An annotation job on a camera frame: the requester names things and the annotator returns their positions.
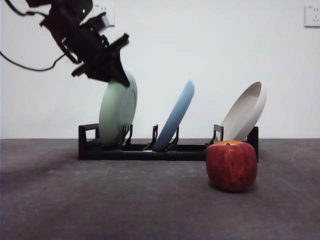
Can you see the blue plate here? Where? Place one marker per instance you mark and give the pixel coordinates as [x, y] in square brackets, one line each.
[175, 117]

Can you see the cream white plate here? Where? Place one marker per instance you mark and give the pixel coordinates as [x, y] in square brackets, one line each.
[240, 117]

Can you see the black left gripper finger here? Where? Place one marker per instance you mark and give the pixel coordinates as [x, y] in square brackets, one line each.
[98, 71]
[121, 70]

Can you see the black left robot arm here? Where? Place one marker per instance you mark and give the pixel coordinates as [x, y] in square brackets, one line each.
[72, 30]

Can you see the white wall socket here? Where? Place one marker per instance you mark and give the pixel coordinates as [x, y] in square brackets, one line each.
[312, 16]
[110, 10]

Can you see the red apple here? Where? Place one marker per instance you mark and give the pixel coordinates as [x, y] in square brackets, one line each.
[231, 166]

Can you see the black plate rack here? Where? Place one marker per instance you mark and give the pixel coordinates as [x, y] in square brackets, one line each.
[140, 155]

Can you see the green plate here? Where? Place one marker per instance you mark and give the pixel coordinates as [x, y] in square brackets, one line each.
[110, 112]

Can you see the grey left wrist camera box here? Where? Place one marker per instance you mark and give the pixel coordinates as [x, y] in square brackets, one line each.
[103, 21]

